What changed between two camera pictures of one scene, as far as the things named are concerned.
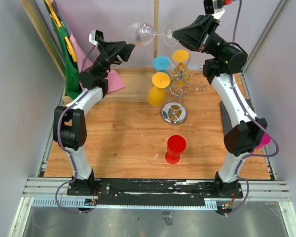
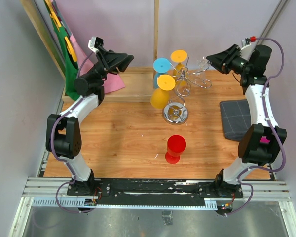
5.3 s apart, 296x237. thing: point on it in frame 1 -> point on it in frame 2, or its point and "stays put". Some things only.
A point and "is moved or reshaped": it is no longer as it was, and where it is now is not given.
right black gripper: (196, 35) -> (222, 60)
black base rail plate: (155, 190) stays put
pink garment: (84, 60) stays put
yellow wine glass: (156, 95) is moved or reshaped
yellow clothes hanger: (69, 46) stays put
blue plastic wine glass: (161, 63) is moved or reshaped
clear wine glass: (142, 33) -> (200, 77)
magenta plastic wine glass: (265, 140) stays put
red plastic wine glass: (176, 144) stays put
